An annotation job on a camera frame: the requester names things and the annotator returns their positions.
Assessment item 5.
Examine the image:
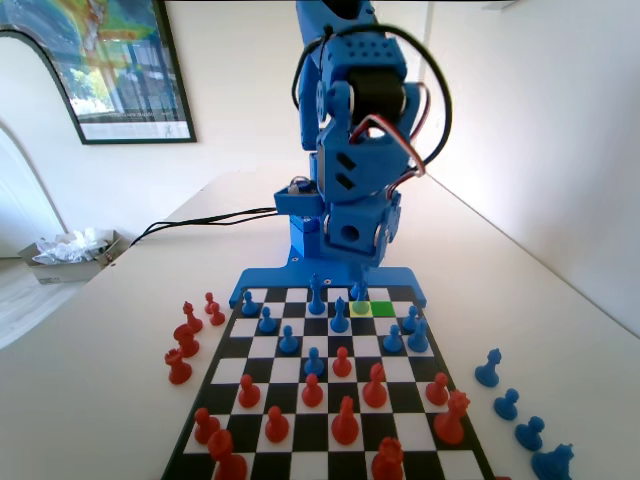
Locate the black power cable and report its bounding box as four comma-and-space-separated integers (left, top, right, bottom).
130, 207, 279, 247
164, 212, 279, 229

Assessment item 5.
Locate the black framed poster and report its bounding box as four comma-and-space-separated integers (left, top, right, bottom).
0, 0, 198, 146

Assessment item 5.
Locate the red chess bishop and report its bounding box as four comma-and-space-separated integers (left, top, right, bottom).
182, 300, 204, 334
362, 362, 389, 410

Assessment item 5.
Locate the black and white chessboard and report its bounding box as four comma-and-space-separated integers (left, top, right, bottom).
159, 285, 496, 480

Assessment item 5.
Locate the blue plastic chess king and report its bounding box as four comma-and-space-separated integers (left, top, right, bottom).
306, 272, 324, 316

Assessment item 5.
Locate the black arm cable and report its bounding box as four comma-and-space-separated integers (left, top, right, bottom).
292, 37, 331, 131
384, 24, 454, 169

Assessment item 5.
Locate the blue board mounting plate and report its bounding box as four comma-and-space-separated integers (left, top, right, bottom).
228, 254, 427, 309

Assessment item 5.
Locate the clear plastic wrap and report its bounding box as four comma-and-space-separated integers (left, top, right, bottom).
32, 227, 114, 265

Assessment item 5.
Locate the cardboard box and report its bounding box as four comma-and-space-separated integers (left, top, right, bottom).
18, 228, 125, 286

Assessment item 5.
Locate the red chess rook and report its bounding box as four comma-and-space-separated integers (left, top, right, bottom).
164, 348, 193, 385
370, 437, 405, 480

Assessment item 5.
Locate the red white servo wire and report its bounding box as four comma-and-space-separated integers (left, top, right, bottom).
349, 83, 432, 177

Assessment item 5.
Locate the white arched panel dark rim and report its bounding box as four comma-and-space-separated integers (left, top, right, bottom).
0, 28, 84, 261

